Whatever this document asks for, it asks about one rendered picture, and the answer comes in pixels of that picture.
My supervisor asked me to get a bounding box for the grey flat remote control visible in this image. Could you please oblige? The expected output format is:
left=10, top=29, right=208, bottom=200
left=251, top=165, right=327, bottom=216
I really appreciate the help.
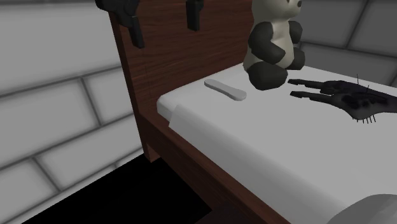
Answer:
left=204, top=78, right=247, bottom=102

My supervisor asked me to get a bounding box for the black and white panda toy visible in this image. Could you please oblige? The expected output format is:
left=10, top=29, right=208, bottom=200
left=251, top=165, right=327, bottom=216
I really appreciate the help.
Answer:
left=242, top=0, right=306, bottom=92

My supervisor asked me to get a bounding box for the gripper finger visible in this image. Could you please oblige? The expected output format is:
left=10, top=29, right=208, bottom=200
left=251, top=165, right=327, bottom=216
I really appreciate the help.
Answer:
left=185, top=0, right=205, bottom=32
left=94, top=0, right=146, bottom=49

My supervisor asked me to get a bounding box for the brown wooden bed white mattress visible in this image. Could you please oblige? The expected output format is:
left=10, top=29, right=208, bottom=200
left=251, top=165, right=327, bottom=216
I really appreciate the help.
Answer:
left=108, top=0, right=397, bottom=224

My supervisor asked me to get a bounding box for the black hair brush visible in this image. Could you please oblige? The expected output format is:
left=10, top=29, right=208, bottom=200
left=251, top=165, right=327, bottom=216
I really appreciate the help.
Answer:
left=287, top=73, right=397, bottom=124

